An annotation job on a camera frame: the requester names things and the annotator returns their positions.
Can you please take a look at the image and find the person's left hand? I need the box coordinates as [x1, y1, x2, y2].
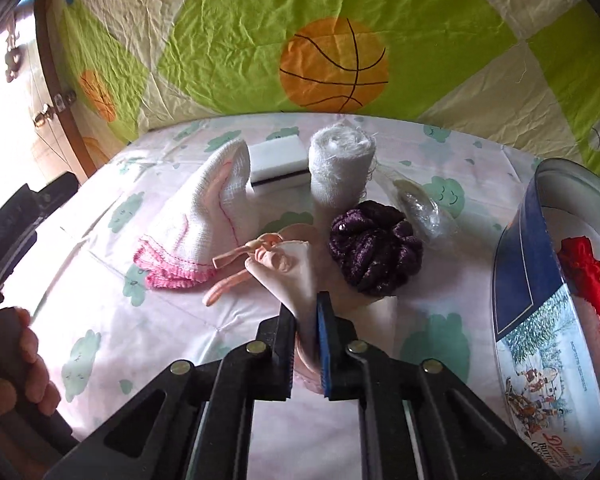
[0, 307, 62, 418]

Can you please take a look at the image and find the clear plastic bag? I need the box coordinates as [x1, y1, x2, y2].
[380, 170, 459, 249]

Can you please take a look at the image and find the brass door latch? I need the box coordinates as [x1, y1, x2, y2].
[32, 89, 79, 129]

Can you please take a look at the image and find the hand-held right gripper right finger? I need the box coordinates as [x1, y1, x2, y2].
[316, 291, 566, 480]

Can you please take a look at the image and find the white sponge with black stripe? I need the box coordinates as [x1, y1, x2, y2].
[248, 134, 312, 194]

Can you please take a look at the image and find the red satin cloth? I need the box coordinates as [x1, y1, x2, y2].
[556, 234, 600, 347]

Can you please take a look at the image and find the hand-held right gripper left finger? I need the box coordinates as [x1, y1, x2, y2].
[42, 302, 298, 480]

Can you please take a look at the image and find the purple velvet scrunchie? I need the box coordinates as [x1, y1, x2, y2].
[328, 200, 426, 297]

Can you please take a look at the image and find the round metal cookie tin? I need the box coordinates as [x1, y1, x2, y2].
[490, 157, 600, 480]

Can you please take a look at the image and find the white gauze roll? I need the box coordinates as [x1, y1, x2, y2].
[306, 120, 379, 227]

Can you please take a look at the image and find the white towel with pink edge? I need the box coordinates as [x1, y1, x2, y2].
[136, 137, 259, 292]

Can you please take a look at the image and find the pale pink cloth pouch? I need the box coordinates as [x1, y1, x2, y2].
[202, 224, 402, 392]

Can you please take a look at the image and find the basketball print bed sheet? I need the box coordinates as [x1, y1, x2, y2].
[32, 0, 600, 186]

